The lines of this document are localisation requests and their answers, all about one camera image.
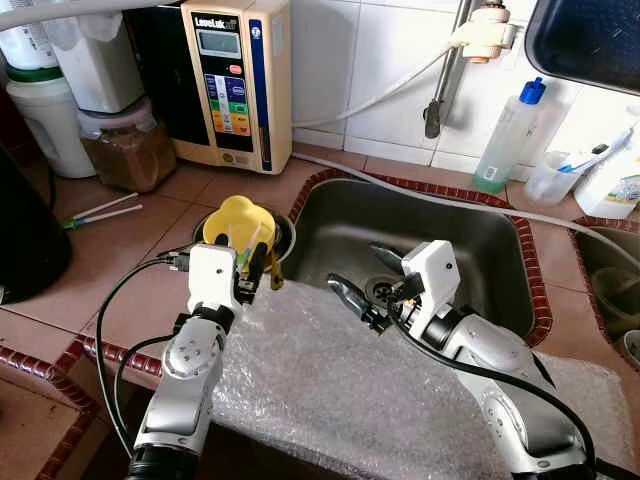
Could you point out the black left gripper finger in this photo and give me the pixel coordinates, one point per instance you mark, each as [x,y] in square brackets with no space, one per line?
[220,240]
[258,255]

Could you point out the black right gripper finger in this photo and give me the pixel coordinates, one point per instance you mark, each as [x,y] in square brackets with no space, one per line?
[350,295]
[388,258]

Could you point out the yellow plastic cup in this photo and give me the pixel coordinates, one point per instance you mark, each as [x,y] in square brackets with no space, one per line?
[240,215]

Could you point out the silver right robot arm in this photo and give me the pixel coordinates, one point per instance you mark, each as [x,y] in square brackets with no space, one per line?
[520,400]

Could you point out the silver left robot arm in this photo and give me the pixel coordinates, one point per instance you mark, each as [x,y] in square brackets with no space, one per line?
[185,390]

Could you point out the large steel sink basin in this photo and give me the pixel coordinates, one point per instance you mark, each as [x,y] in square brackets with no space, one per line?
[450,240]

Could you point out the clear bubble wrap sheet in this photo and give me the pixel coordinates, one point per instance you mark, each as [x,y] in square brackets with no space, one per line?
[330,400]

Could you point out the white green-tipped stick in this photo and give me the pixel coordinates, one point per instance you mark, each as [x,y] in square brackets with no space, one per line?
[105,205]
[105,216]

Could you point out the brown powder jar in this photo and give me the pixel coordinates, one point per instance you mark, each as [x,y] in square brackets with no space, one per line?
[130,155]

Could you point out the cream water ionizer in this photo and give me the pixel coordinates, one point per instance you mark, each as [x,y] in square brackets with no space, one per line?
[230,80]

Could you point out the clear bottle blue cap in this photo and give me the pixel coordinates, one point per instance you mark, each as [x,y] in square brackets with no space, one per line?
[508,140]

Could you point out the clear plastic cup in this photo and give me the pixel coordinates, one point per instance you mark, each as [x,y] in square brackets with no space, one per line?
[548,185]

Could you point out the black kettle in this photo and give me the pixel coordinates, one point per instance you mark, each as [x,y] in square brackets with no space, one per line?
[30,230]

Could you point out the white container green lid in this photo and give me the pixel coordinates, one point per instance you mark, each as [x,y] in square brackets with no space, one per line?
[50,125]

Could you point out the small steel sink basin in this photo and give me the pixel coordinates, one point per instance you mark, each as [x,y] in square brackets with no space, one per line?
[610,250]

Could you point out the white plastic jug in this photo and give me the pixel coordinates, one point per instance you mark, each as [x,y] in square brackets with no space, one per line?
[100,65]

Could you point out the clear glass bowl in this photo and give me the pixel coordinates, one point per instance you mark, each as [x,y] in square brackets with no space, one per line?
[615,295]

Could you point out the white ceramic bowl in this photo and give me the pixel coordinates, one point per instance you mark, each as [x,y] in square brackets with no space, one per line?
[633,345]

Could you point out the white detergent bottle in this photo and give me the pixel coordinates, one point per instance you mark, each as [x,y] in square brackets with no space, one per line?
[612,175]

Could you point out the blue white toothbrush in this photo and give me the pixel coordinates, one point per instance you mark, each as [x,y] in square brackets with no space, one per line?
[590,158]

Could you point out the dark blue pan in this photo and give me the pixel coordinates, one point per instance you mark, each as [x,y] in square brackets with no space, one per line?
[590,40]

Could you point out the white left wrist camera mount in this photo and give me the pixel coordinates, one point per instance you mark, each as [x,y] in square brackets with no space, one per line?
[212,275]

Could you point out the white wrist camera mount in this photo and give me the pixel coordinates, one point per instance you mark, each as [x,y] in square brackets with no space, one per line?
[432,280]
[212,275]

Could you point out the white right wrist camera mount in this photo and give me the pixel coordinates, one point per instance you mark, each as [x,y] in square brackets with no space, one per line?
[432,280]

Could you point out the steel wall faucet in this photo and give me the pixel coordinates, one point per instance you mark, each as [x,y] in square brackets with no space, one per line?
[485,35]

